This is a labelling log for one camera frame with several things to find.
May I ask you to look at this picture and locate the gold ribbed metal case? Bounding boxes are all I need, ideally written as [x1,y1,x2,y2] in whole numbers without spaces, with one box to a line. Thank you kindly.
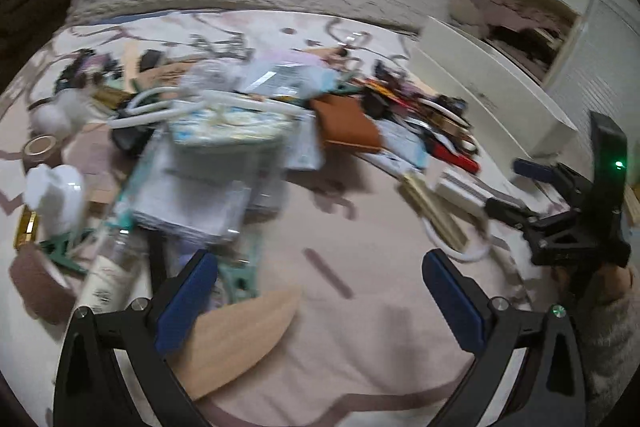
[400,172,472,254]

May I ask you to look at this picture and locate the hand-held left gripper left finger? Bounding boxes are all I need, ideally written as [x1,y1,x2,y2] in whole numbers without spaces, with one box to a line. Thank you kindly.
[52,249,219,427]

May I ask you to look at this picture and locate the person's right hand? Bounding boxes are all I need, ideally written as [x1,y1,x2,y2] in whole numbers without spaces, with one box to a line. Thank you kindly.
[597,263,635,307]

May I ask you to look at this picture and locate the brown tape roll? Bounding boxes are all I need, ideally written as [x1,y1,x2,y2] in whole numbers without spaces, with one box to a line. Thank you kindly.
[24,135,62,164]

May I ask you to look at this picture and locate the pile of clothes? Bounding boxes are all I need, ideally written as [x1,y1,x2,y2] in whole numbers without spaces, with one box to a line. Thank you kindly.
[465,0,576,74]

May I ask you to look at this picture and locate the brown suede pad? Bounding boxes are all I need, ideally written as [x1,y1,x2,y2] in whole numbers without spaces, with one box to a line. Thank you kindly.
[9,247,77,326]

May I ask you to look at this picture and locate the white shoe box lid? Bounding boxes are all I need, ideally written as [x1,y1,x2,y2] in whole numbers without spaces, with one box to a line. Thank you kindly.
[410,47,556,158]

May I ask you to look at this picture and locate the clear bottle with white label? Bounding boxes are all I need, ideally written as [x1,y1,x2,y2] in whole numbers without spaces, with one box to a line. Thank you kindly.
[75,227,152,315]

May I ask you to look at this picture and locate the white charger block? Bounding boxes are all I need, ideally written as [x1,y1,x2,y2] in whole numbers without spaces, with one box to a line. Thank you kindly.
[434,167,492,214]

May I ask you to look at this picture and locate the rose gold scissors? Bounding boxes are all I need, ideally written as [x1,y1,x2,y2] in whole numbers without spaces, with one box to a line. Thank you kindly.
[325,19,372,58]

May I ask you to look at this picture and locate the brown leather case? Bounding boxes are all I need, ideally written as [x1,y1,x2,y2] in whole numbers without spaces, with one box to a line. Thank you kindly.
[312,94,382,154]

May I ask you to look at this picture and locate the oval wooden board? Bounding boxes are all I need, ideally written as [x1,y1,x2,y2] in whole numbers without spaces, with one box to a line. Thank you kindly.
[175,288,304,401]

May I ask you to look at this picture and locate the clear plastic phone case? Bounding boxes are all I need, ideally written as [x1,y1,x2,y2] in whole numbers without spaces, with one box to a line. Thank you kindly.
[132,142,253,249]

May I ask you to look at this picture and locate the white printed leaflet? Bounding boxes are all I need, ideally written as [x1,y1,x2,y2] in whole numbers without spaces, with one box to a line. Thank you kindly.
[380,127,432,174]

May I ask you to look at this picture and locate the white shoe box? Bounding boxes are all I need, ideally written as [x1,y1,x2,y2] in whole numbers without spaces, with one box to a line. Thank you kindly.
[417,16,578,142]

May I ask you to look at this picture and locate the green floral pouch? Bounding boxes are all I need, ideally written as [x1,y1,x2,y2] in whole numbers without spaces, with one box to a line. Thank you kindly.
[167,104,297,148]

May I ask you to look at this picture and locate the white slatted cabinet door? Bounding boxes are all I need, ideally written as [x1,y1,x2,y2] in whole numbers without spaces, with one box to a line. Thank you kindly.
[545,0,640,188]

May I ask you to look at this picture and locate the white plastic bottle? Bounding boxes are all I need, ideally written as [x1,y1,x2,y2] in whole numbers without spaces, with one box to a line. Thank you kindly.
[25,164,87,234]

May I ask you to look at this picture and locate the gold rectangular block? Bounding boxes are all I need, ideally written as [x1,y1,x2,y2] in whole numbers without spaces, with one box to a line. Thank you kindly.
[14,211,40,252]

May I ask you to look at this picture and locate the white cable with plug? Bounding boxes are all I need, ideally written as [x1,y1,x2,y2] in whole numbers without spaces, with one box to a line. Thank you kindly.
[109,88,306,130]

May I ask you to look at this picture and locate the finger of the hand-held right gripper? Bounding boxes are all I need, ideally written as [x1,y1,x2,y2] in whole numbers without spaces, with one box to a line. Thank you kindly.
[484,197,540,234]
[512,159,594,214]

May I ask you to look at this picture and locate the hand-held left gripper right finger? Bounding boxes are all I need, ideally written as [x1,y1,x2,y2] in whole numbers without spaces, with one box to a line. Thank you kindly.
[422,249,588,427]

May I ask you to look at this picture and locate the white plastic packet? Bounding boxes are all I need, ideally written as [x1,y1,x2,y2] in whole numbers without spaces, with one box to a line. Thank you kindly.
[240,59,337,101]

